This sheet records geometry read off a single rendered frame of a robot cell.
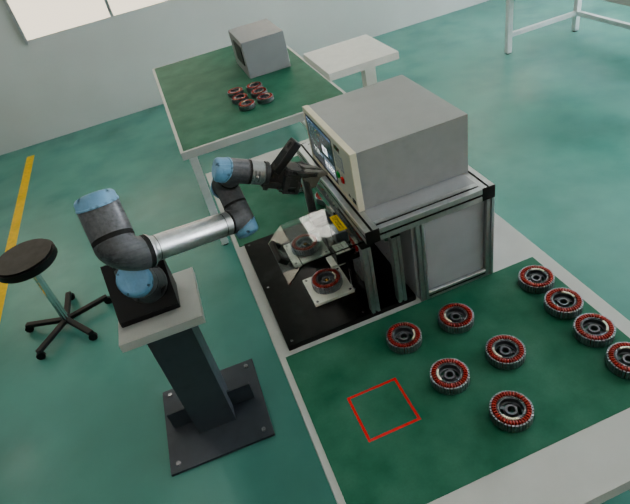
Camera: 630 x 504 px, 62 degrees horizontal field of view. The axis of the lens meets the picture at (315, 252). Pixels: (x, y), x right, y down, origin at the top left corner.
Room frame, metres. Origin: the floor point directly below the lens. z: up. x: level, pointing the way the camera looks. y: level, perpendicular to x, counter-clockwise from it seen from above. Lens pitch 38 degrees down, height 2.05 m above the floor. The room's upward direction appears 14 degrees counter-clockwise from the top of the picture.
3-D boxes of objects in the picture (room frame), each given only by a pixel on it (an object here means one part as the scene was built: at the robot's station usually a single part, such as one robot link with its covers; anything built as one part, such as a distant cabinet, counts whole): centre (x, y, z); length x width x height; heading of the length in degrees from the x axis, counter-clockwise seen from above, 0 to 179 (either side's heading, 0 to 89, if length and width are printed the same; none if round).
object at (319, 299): (1.43, -0.02, 0.78); 0.15 x 0.15 x 0.01; 11
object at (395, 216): (1.61, -0.31, 1.09); 0.68 x 0.44 x 0.05; 11
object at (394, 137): (1.60, -0.31, 1.22); 0.44 x 0.39 x 0.20; 11
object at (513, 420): (0.78, -0.41, 0.77); 0.11 x 0.11 x 0.04
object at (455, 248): (1.30, -0.45, 0.91); 0.28 x 0.03 x 0.32; 101
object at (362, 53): (2.55, -0.39, 0.98); 0.37 x 0.35 x 0.46; 11
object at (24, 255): (2.54, 1.58, 0.28); 0.54 x 0.49 x 0.56; 101
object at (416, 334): (1.11, -0.21, 0.77); 0.11 x 0.11 x 0.04
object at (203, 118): (3.92, 0.27, 0.37); 1.85 x 1.10 x 0.75; 11
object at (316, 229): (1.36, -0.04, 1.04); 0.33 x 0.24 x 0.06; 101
